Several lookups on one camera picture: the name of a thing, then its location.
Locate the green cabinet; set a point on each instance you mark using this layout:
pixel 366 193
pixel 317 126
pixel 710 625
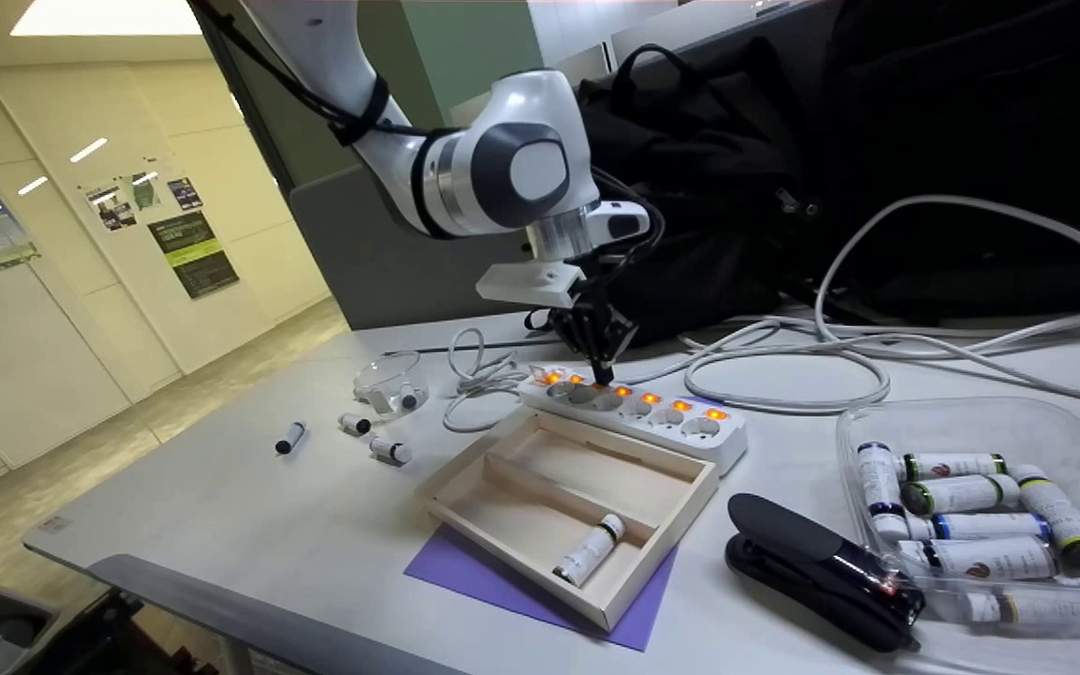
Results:
pixel 450 43

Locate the black office chair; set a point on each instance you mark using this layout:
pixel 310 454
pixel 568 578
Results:
pixel 27 625

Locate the black stapler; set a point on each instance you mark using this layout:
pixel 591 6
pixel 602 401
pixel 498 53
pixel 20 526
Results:
pixel 816 568

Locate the small photo wall notice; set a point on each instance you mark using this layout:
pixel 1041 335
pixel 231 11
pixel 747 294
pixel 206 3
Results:
pixel 142 190
pixel 185 193
pixel 115 206

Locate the dark green wall poster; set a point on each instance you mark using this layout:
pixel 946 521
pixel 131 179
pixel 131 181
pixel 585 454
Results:
pixel 191 253

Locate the purple paper sheet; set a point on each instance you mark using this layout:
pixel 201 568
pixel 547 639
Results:
pixel 467 571

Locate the grey partition panel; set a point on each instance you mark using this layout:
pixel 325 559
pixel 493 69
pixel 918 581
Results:
pixel 366 248

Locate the white vial green cap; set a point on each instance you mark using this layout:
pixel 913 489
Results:
pixel 1065 515
pixel 962 496
pixel 955 466

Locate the small white vial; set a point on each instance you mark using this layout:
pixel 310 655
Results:
pixel 288 436
pixel 386 449
pixel 353 425

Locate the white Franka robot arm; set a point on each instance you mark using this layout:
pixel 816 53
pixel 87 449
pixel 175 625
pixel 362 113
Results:
pixel 438 138

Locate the white vial with black cap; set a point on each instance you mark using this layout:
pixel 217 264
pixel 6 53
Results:
pixel 591 548

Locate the white vial blue band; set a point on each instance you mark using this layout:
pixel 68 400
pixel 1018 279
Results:
pixel 992 526
pixel 880 489

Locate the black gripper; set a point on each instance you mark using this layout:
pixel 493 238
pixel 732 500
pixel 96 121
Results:
pixel 593 285

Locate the clear plastic bag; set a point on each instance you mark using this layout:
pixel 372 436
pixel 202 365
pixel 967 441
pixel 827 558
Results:
pixel 391 384

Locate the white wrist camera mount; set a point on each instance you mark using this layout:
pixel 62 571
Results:
pixel 525 281

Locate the white marker bundle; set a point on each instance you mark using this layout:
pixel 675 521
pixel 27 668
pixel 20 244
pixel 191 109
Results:
pixel 1041 431

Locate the light wooden divided tray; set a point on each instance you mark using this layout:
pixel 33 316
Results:
pixel 571 513

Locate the black backpack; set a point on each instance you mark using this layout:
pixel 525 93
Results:
pixel 713 190

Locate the white multi-switch power strip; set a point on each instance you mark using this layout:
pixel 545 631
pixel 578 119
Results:
pixel 653 416

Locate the white vial dark band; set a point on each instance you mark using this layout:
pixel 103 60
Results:
pixel 980 558
pixel 1050 610

